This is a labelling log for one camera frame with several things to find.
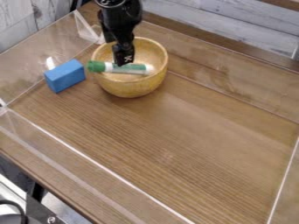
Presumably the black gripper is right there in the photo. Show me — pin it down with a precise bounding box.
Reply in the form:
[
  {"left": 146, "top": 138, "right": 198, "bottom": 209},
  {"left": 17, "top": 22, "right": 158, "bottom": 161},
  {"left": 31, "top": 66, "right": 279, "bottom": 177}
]
[{"left": 95, "top": 0, "right": 143, "bottom": 67}]

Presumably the green Expo marker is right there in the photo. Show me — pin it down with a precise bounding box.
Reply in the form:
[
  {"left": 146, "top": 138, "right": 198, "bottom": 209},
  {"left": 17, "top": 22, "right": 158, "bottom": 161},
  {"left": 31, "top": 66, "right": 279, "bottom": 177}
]
[{"left": 87, "top": 60, "right": 155, "bottom": 75}]

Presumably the brown wooden bowl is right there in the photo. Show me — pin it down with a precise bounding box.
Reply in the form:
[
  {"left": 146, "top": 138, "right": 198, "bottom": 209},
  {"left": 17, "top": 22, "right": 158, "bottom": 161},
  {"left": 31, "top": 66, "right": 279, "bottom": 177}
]
[{"left": 91, "top": 37, "right": 170, "bottom": 98}]

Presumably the blue rectangular block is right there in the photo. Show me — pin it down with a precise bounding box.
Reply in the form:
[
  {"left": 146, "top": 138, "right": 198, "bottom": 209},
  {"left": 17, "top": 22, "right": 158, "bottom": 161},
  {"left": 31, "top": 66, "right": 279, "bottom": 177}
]
[{"left": 44, "top": 59, "right": 86, "bottom": 93}]

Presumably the clear acrylic triangular bracket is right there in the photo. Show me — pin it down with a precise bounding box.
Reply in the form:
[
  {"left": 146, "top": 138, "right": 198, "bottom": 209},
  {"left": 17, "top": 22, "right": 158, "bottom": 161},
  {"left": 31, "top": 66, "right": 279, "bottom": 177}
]
[{"left": 73, "top": 10, "right": 106, "bottom": 45}]

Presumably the clear acrylic left wall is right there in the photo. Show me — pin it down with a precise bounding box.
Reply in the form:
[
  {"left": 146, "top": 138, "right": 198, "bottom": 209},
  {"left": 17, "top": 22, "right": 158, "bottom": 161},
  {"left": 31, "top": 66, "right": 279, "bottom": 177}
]
[{"left": 0, "top": 12, "right": 94, "bottom": 107}]

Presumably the clear acrylic wall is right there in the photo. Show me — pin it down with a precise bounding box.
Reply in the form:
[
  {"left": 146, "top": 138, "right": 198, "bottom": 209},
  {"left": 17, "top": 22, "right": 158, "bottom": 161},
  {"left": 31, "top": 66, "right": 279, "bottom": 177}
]
[
  {"left": 0, "top": 99, "right": 195, "bottom": 224},
  {"left": 0, "top": 12, "right": 94, "bottom": 107}
]

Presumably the clear acrylic front wall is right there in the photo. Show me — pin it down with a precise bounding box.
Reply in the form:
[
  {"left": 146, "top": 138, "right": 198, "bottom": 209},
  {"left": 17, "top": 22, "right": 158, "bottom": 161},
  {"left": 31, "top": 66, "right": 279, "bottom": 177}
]
[{"left": 0, "top": 99, "right": 195, "bottom": 224}]

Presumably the black metal table frame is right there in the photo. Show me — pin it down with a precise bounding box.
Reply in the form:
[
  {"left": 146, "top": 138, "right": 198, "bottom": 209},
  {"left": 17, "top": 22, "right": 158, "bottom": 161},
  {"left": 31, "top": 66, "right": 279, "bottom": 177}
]
[{"left": 0, "top": 156, "right": 68, "bottom": 224}]

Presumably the black cable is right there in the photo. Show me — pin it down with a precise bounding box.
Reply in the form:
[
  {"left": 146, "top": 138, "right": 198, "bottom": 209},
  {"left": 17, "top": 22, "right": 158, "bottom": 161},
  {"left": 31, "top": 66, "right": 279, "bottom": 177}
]
[{"left": 0, "top": 199, "right": 29, "bottom": 224}]

